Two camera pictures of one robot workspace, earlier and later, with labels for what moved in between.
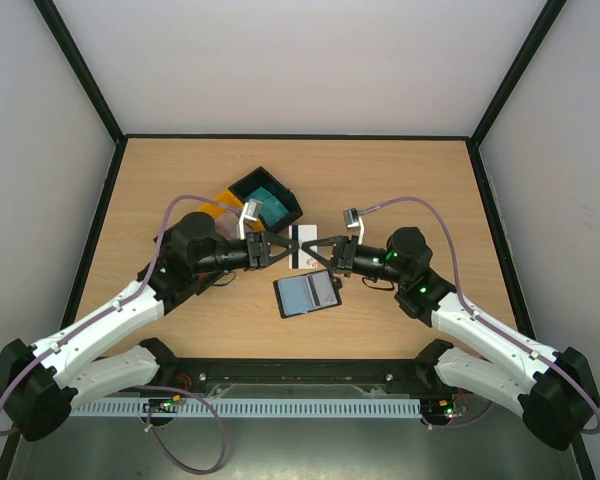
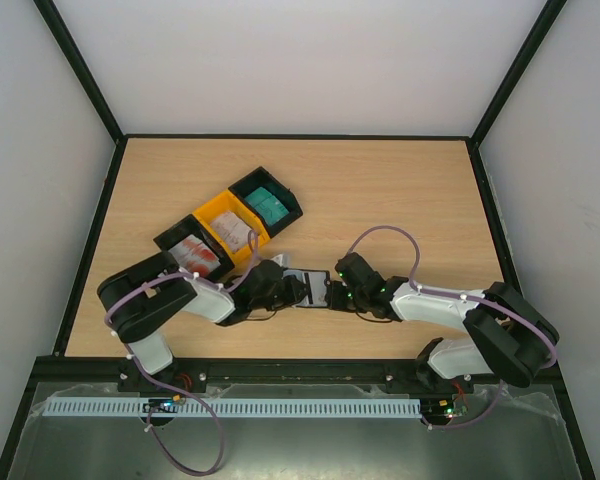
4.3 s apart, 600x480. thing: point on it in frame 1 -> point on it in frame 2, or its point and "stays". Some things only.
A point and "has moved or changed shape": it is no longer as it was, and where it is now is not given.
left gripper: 258,250 -> 293,284
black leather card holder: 303,294 has moved or changed shape
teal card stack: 272,209 stays
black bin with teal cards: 279,206 stays
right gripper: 346,255 -> 340,295
